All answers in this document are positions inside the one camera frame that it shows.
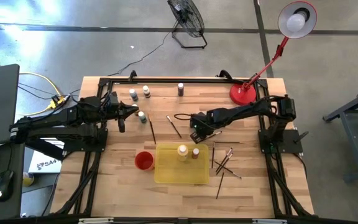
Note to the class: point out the red plastic cup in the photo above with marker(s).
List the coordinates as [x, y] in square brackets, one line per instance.
[144, 160]

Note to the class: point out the blue-grey metal table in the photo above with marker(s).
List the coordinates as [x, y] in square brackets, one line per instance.
[353, 141]

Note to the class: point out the large yellow paint bottle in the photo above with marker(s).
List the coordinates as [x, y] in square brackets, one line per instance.
[182, 152]

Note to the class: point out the yellow power plug block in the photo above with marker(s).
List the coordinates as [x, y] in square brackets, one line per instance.
[56, 101]

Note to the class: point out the yellow translucent plastic bin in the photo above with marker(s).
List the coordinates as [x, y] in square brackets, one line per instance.
[172, 172]

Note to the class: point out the red-brown paint bottle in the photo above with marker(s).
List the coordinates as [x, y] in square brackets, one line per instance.
[195, 153]

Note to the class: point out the white printed box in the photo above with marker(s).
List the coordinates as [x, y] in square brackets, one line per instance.
[43, 165]

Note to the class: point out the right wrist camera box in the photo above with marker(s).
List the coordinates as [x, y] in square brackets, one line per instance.
[198, 119]

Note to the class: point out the silver metal bracket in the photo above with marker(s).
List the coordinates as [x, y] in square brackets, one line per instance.
[95, 221]
[269, 221]

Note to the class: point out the black frame clamp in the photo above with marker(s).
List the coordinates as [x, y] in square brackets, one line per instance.
[227, 75]
[132, 75]

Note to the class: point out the teal paint bottle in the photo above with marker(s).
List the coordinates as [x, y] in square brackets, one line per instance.
[142, 117]

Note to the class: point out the blue-grey paint bottle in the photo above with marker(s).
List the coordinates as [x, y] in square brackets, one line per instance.
[133, 95]

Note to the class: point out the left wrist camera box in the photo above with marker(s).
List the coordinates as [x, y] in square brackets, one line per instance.
[113, 100]

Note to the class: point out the black floor fan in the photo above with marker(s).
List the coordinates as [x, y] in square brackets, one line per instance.
[186, 15]

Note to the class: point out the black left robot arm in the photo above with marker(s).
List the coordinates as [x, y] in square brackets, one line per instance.
[57, 119]

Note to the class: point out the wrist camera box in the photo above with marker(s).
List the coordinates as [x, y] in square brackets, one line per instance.
[113, 100]
[198, 119]

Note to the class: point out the small yellow container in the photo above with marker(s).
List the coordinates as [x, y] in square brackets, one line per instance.
[28, 180]

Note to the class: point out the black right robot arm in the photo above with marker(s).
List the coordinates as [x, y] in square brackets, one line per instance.
[244, 112]

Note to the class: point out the black computer mouse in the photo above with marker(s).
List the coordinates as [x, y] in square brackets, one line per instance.
[4, 186]

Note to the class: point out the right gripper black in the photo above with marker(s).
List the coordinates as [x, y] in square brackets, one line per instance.
[202, 133]

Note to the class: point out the black desk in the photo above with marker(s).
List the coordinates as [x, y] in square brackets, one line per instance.
[14, 205]

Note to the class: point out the red desk lamp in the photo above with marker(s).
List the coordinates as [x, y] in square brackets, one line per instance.
[242, 95]

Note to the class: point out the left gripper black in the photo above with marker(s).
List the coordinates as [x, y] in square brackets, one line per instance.
[121, 124]

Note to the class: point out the thin dark paintbrush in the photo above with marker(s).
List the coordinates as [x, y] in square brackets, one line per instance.
[223, 160]
[228, 170]
[225, 163]
[152, 130]
[220, 185]
[228, 142]
[217, 134]
[174, 127]
[213, 155]

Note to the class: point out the orange paint bottle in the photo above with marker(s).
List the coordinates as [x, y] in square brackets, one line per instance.
[134, 106]

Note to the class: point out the brown striped paint bottle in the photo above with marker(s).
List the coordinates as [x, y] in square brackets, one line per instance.
[146, 92]

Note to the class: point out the dark brown paint bottle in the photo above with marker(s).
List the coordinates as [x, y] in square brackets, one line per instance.
[180, 90]

